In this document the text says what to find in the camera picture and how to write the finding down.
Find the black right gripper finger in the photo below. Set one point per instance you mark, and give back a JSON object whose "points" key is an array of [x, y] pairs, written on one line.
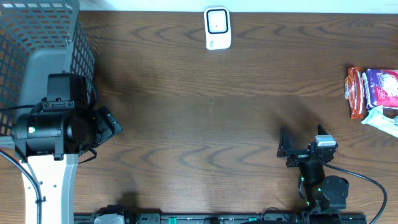
{"points": [[285, 146], [321, 130]]}

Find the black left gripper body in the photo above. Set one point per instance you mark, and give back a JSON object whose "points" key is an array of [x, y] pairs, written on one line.
{"points": [[106, 125]]}

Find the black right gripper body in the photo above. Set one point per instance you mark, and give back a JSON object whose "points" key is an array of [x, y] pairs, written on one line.
{"points": [[300, 155]]}

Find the teal green wipes pack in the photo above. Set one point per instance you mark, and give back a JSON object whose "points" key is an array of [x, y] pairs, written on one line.
{"points": [[377, 119]]}

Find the red Top chocolate bar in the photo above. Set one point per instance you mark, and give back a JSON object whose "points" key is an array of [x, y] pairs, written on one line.
{"points": [[354, 92]]}

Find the red purple sanitary pad pack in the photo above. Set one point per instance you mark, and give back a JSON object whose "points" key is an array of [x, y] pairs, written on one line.
{"points": [[380, 87]]}

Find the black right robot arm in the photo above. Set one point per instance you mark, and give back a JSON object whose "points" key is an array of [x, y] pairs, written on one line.
{"points": [[325, 195]]}

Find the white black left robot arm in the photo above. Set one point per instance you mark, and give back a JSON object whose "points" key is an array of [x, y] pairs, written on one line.
{"points": [[50, 139]]}

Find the white barcode scanner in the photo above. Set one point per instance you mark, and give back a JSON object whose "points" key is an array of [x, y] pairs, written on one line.
{"points": [[217, 28]]}

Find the dark grey plastic basket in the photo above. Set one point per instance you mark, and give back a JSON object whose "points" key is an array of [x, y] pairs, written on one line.
{"points": [[38, 38]]}

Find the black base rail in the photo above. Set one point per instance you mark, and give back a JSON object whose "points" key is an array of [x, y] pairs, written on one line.
{"points": [[117, 214]]}

